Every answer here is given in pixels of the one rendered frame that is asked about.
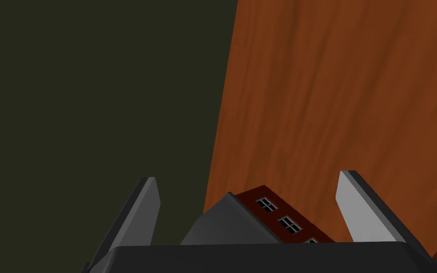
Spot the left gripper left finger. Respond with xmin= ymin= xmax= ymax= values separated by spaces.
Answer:
xmin=91 ymin=176 xmax=162 ymax=263

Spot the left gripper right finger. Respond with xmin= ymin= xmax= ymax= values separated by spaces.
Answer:
xmin=335 ymin=170 xmax=431 ymax=259

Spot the grey house-shaped box, red roof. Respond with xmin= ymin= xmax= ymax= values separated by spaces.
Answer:
xmin=180 ymin=184 xmax=335 ymax=246

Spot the brown wooden table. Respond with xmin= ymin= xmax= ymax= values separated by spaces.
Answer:
xmin=202 ymin=0 xmax=437 ymax=273

